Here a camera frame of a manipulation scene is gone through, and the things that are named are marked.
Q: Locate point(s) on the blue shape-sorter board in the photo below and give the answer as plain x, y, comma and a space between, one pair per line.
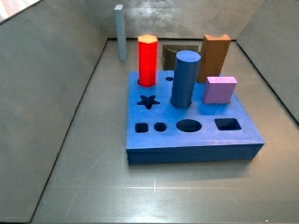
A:
205, 132

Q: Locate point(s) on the purple rectangular block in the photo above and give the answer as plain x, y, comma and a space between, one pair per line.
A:
219, 89

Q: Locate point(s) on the blue cylinder peg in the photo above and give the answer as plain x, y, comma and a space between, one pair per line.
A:
184, 76

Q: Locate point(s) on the red hexagonal peg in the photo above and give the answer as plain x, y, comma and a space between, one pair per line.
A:
147, 54

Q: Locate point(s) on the brown notched peg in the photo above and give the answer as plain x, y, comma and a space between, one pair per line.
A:
212, 55

